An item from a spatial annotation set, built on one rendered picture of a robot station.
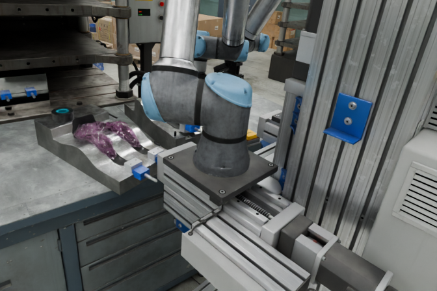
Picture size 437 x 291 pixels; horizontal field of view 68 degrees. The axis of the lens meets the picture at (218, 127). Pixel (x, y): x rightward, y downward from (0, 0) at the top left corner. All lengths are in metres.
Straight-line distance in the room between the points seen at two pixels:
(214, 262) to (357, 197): 0.36
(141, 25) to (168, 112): 1.33
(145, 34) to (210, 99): 1.38
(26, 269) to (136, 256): 0.43
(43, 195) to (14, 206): 0.08
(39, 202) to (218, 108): 0.68
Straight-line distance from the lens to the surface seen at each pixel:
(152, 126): 1.45
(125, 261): 1.52
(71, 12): 1.85
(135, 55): 5.66
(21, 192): 1.24
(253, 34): 1.26
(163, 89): 0.76
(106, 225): 1.34
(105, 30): 6.63
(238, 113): 0.75
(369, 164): 0.79
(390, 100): 0.73
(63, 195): 1.18
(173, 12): 0.81
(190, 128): 1.27
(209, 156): 0.80
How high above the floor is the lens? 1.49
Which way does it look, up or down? 25 degrees down
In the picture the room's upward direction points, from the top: 6 degrees clockwise
